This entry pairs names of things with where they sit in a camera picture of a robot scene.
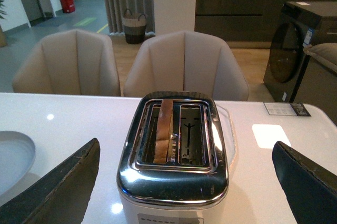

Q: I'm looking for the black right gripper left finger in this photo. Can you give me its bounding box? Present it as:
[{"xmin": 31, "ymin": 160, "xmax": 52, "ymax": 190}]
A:
[{"xmin": 1, "ymin": 138, "xmax": 101, "ymax": 223}]

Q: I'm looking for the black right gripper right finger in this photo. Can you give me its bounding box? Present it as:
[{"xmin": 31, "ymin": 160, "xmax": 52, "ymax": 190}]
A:
[{"xmin": 272, "ymin": 141, "xmax": 336, "ymax": 223}]

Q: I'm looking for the white round plate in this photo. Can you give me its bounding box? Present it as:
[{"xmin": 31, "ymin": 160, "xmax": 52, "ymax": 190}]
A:
[{"xmin": 1, "ymin": 131, "xmax": 36, "ymax": 195}]

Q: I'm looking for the slice of brown bread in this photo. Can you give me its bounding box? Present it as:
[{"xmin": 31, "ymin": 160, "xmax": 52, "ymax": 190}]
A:
[{"xmin": 153, "ymin": 99, "xmax": 173, "ymax": 164}]

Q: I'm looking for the black white info card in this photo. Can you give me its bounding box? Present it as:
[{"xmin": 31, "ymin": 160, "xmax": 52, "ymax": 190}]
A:
[{"xmin": 264, "ymin": 102, "xmax": 311, "ymax": 116}]

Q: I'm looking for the dark front-load washing machine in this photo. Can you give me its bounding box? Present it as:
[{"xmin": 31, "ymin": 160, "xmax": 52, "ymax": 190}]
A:
[{"xmin": 263, "ymin": 1, "xmax": 336, "ymax": 102}]

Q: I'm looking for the white chrome two-slot toaster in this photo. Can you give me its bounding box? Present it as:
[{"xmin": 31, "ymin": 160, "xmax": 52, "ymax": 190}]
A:
[{"xmin": 116, "ymin": 92, "xmax": 235, "ymax": 223}]

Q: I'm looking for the beige chair on left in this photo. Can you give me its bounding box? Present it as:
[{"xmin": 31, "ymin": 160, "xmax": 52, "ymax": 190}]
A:
[{"xmin": 12, "ymin": 29, "xmax": 121, "ymax": 96}]

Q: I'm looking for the beige chair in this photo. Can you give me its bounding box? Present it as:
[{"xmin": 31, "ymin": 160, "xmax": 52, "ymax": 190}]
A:
[
  {"xmin": 12, "ymin": 29, "xmax": 121, "ymax": 96},
  {"xmin": 123, "ymin": 31, "xmax": 249, "ymax": 101}
]

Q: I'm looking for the beige chair on right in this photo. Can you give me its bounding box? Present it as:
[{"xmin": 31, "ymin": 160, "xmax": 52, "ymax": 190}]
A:
[{"xmin": 123, "ymin": 31, "xmax": 249, "ymax": 101}]

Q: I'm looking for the dark kitchen cabinet counter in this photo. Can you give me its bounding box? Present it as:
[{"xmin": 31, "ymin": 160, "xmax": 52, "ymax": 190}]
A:
[{"xmin": 195, "ymin": 0, "xmax": 335, "ymax": 48}]

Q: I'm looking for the white pillar cabinet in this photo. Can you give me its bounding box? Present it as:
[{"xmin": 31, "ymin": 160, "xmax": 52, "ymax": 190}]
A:
[{"xmin": 153, "ymin": 0, "xmax": 196, "ymax": 36}]

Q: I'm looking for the woven basket with handles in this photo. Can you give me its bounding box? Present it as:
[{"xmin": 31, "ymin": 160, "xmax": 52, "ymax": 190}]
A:
[{"xmin": 122, "ymin": 8, "xmax": 147, "ymax": 44}]

